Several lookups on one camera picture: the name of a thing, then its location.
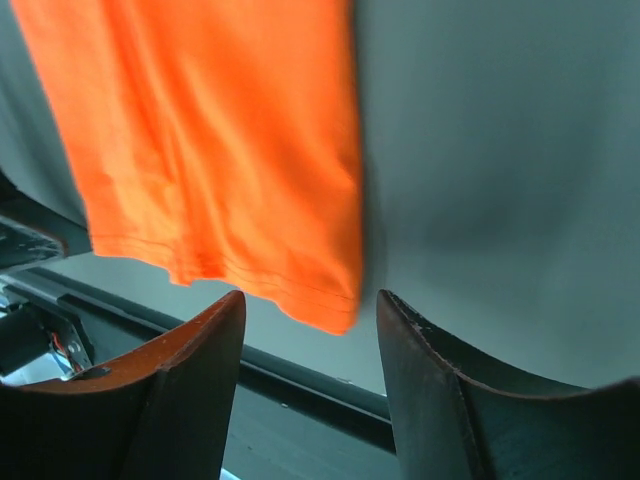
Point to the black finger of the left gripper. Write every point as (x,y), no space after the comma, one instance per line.
(30,233)

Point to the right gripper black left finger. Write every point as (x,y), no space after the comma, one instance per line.
(160,411)

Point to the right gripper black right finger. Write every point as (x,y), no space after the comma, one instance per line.
(459,413)

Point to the orange t-shirt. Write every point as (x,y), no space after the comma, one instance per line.
(218,140)

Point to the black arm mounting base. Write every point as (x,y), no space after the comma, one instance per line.
(277,429)

